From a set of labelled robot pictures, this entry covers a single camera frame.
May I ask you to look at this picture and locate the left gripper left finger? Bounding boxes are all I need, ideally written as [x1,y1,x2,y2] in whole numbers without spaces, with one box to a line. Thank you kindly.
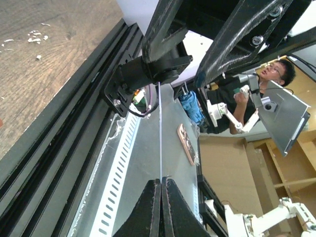
[114,179,161,237]

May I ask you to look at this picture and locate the white robot arm lower right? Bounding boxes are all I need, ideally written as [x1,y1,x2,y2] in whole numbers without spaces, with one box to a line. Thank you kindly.
[142,0,316,237]

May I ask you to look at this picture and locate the pink phone case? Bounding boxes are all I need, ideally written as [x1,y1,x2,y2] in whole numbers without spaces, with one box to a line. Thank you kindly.
[177,123,198,165]

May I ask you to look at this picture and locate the right arm base motor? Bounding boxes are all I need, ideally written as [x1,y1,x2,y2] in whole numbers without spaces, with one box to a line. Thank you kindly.
[101,42,193,117]

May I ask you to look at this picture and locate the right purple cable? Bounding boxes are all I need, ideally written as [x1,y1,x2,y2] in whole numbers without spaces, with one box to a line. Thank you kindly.
[144,83,155,118]

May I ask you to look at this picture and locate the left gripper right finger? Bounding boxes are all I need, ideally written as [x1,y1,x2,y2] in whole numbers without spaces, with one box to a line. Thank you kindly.
[160,177,210,237]

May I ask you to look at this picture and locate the grey monitor on stand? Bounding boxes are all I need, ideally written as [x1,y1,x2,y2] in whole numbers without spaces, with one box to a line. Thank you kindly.
[255,81,311,157]

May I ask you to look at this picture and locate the black aluminium front rail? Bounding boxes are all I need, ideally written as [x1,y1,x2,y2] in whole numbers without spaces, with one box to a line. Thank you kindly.
[0,21,143,237]

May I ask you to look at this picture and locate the person in black shirt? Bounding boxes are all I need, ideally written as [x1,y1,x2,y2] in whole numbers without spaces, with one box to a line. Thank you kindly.
[200,59,296,135]

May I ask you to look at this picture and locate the blue cloth bundle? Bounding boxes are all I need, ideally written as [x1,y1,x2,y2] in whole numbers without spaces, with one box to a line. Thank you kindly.
[179,91,204,126]

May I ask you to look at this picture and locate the light blue cable duct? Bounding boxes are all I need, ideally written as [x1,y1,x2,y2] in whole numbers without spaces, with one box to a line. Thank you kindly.
[89,114,140,237]

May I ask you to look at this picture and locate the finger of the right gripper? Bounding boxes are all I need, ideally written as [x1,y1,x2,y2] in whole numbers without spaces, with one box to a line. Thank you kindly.
[142,0,188,63]
[195,0,292,88]

